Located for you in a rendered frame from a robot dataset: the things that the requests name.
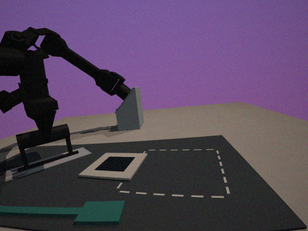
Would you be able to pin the beige square tile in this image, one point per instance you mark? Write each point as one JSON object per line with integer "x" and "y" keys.
{"x": 115, "y": 166}

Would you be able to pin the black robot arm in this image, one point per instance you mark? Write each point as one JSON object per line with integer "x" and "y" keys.
{"x": 16, "y": 59}

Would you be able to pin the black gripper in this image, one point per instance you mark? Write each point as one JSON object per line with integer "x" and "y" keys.
{"x": 40, "y": 107}

